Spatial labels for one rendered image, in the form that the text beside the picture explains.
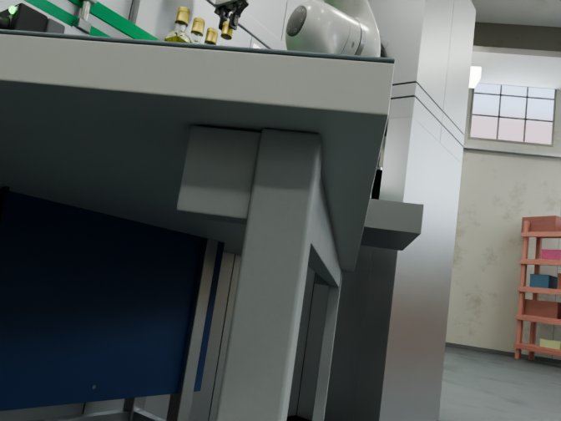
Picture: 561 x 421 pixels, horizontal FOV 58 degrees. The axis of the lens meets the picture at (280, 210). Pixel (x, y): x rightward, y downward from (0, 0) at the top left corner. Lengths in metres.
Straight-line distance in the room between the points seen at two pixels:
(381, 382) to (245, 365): 1.80
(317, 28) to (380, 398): 1.47
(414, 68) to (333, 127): 2.01
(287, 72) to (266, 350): 0.17
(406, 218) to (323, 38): 0.40
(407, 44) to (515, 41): 7.59
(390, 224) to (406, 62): 1.47
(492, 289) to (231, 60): 11.00
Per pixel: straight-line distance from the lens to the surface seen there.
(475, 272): 11.18
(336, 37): 1.11
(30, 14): 0.97
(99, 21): 1.17
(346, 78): 0.30
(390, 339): 2.11
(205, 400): 1.85
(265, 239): 0.32
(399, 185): 2.16
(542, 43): 10.04
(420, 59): 2.36
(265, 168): 0.33
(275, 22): 2.10
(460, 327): 11.10
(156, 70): 0.33
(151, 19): 1.60
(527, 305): 10.85
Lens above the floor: 0.61
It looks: 9 degrees up
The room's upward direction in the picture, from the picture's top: 8 degrees clockwise
